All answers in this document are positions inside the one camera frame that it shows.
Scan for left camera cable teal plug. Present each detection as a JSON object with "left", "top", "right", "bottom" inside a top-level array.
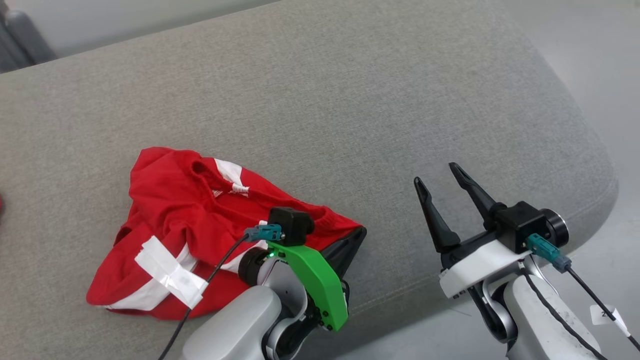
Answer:
[{"left": 158, "top": 223, "right": 285, "bottom": 360}]

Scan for camera cable teal plug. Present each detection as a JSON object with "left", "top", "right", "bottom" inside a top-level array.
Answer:
[
  {"left": 158, "top": 223, "right": 285, "bottom": 360},
  {"left": 525, "top": 232, "right": 640, "bottom": 352}
]

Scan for white cable tag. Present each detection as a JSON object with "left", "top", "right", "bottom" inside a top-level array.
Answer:
[{"left": 590, "top": 304, "right": 632, "bottom": 337}]

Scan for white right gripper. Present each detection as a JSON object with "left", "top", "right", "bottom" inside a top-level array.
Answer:
[{"left": 413, "top": 161, "right": 533, "bottom": 301}]

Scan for red shorts with white stripes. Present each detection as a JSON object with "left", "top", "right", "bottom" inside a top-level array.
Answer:
[{"left": 86, "top": 146, "right": 363, "bottom": 321}]

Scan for right camera cable teal plug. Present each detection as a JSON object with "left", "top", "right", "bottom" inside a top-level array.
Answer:
[{"left": 525, "top": 232, "right": 640, "bottom": 352}]

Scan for dark grey background furniture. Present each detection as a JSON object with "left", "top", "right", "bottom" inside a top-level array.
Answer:
[{"left": 0, "top": 9, "right": 57, "bottom": 73}]

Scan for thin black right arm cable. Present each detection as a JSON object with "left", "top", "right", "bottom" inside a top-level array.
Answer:
[{"left": 520, "top": 270, "right": 610, "bottom": 360}]

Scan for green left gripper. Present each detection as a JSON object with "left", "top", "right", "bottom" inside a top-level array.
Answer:
[{"left": 266, "top": 225, "right": 368, "bottom": 333}]

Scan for grey fabric sofa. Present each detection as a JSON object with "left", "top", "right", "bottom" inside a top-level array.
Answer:
[{"left": 0, "top": 0, "right": 619, "bottom": 360}]

